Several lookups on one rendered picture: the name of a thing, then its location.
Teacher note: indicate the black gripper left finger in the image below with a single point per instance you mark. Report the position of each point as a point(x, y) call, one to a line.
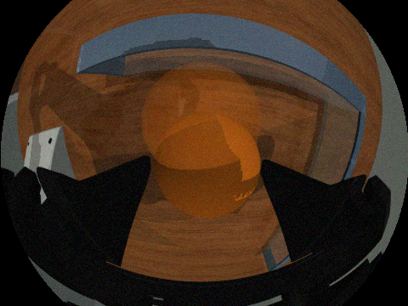
point(103, 205)

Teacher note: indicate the clear low corner walls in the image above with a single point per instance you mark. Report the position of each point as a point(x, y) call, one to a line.
point(339, 122)

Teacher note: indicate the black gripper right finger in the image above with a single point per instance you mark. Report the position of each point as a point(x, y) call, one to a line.
point(305, 207)

